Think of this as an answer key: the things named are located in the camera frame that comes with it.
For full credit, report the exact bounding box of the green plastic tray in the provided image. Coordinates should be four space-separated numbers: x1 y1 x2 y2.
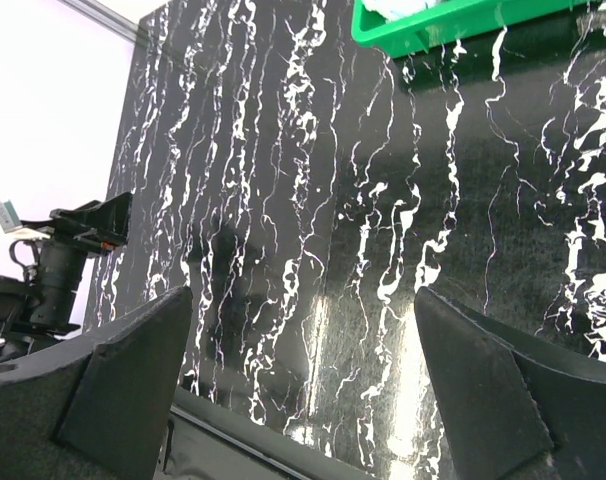
351 0 584 59

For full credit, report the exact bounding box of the light blue towel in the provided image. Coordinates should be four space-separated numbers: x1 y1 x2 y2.
362 0 442 22

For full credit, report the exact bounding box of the black marble pattern mat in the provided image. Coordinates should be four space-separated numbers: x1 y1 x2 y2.
86 1 606 479

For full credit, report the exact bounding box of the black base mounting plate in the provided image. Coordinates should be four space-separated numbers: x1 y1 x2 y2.
154 387 370 480

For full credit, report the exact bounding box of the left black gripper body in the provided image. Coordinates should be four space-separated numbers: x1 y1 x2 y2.
0 192 133 350

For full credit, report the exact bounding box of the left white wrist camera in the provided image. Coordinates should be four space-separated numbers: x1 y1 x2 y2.
0 199 23 234

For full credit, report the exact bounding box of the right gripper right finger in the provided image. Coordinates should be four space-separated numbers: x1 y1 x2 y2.
414 287 606 479

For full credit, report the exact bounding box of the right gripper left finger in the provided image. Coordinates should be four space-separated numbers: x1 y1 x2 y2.
0 287 193 479

